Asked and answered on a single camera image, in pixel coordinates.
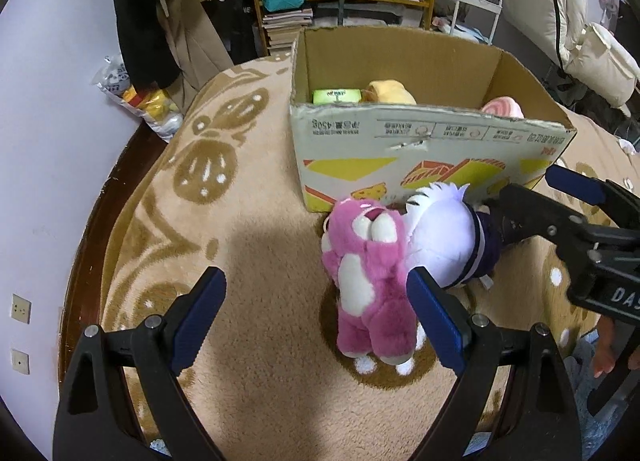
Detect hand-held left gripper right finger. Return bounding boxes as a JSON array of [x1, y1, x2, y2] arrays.
[[406, 266, 583, 461]]

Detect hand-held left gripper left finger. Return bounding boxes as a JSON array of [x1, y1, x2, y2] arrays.
[[52, 266, 228, 461]]

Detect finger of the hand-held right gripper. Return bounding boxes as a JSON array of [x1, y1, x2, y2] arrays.
[[492, 184, 601, 264], [545, 164, 640, 229]]

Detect pink plush bear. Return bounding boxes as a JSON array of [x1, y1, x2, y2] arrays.
[[320, 195, 418, 366]]

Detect white and purple plush toy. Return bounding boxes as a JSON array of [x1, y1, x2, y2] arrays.
[[400, 182, 506, 289]]

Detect pink striped soft toy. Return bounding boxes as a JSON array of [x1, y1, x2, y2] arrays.
[[481, 97, 525, 119]]

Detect printed cardboard box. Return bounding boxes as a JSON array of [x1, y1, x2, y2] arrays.
[[289, 25, 578, 214]]

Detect yellow plush toy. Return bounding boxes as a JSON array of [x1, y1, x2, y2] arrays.
[[361, 80, 417, 106]]

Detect green tissue packet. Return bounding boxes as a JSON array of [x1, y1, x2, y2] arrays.
[[312, 87, 362, 105]]

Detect person's right hand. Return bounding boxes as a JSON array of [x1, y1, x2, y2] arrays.
[[592, 313, 618, 378]]

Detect cream cushion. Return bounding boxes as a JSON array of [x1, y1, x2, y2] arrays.
[[565, 21, 640, 109]]

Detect folded cloths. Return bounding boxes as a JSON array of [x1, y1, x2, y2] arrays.
[[432, 16, 488, 44]]

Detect plastic bag with yellow contents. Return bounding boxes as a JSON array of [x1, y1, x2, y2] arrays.
[[90, 55, 185, 143]]

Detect pile of papers and booklets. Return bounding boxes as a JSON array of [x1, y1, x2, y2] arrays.
[[312, 1, 406, 28]]

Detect beige hanging trousers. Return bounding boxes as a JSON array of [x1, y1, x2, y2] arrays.
[[155, 0, 233, 102]]

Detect black hanging coat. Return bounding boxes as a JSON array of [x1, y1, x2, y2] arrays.
[[111, 0, 181, 89]]

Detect black hanging garment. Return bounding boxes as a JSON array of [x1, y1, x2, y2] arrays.
[[220, 0, 261, 62]]

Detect stack of books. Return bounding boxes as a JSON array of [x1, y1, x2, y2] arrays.
[[262, 8, 313, 57]]

